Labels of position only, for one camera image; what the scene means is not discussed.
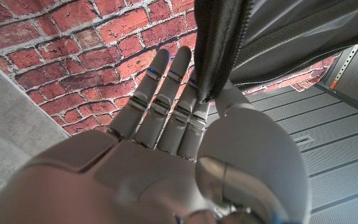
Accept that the black backpack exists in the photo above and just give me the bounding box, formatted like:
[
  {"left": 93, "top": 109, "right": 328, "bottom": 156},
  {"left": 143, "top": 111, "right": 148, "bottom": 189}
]
[{"left": 193, "top": 0, "right": 358, "bottom": 104}]

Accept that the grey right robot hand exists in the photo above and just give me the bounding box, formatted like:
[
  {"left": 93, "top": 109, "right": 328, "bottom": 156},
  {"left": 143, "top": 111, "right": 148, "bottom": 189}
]
[{"left": 0, "top": 45, "right": 312, "bottom": 224}]

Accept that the red brick print backdrop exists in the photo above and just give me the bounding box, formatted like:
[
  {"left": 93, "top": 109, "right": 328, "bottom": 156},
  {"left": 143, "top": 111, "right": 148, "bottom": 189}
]
[{"left": 0, "top": 0, "right": 339, "bottom": 136}]

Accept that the perforated metal rail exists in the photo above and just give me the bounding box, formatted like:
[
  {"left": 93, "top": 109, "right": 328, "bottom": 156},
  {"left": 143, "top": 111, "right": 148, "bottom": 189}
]
[{"left": 329, "top": 43, "right": 358, "bottom": 90}]

